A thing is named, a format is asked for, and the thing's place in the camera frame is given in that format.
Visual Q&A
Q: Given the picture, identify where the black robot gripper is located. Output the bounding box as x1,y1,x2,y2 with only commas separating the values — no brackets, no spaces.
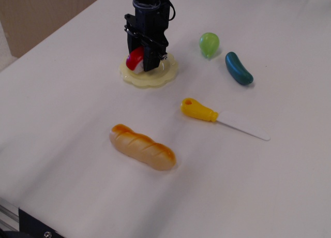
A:
125,5,169,71

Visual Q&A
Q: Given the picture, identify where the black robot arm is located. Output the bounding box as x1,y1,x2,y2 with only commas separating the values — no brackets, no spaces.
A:
125,0,173,71

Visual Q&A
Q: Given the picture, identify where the pale yellow scalloped plate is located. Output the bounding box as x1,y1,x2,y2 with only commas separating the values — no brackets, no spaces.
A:
119,53,178,88

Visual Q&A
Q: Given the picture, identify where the light green toy pear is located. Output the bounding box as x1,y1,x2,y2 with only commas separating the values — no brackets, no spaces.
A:
199,33,220,59

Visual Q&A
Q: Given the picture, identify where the toy bread loaf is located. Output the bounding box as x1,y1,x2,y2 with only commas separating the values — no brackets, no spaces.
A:
109,124,176,171

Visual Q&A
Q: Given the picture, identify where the teal toy cucumber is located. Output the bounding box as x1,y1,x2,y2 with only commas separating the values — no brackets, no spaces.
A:
225,52,254,85

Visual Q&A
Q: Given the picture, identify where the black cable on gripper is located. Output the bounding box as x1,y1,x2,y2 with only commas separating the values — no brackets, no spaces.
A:
165,0,176,23

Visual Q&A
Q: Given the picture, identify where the yellow handled toy knife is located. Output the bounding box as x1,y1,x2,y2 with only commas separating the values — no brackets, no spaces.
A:
180,98,270,141

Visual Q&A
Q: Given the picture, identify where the black table corner bracket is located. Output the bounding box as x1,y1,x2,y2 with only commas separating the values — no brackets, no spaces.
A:
18,209,64,238

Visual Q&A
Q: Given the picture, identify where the aluminium table frame rail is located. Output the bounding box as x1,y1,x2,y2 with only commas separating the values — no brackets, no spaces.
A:
0,198,19,231

